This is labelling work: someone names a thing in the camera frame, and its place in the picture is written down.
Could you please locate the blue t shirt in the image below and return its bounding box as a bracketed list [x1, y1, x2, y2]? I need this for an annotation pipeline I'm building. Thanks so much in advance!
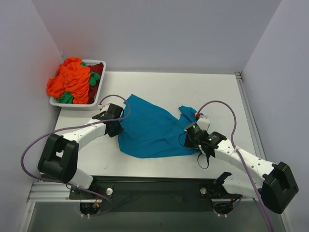
[118, 94, 197, 159]

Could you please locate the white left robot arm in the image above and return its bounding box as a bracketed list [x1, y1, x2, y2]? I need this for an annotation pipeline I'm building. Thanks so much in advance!
[38, 103, 123, 199]

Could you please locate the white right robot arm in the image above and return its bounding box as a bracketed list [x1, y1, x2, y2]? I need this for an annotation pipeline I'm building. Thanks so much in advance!
[184, 122, 299, 214]

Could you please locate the white plastic basket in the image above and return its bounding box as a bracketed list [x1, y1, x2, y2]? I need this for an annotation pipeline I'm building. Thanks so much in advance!
[49, 59, 106, 111]

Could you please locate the green t shirt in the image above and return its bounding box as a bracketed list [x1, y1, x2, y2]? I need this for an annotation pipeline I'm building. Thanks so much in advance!
[46, 57, 104, 104]

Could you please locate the dark red t shirt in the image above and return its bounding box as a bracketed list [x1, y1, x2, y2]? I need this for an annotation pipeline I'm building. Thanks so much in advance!
[87, 62, 104, 104]

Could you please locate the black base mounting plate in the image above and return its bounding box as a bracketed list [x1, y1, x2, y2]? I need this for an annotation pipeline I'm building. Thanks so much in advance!
[69, 176, 240, 216]

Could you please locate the orange t shirt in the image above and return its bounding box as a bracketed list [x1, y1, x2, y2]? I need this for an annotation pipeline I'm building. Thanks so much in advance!
[46, 57, 90, 104]

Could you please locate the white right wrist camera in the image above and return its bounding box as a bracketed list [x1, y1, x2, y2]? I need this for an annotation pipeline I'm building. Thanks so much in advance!
[195, 113, 211, 131]

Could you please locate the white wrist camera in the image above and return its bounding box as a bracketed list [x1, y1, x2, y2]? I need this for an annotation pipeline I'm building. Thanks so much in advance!
[98, 104, 110, 112]
[195, 113, 211, 131]

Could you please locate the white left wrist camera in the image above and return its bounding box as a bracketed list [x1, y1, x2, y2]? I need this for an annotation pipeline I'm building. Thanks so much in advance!
[98, 104, 110, 112]

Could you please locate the aluminium frame rail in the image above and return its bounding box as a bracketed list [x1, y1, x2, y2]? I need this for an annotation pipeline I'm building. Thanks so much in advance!
[18, 181, 73, 232]

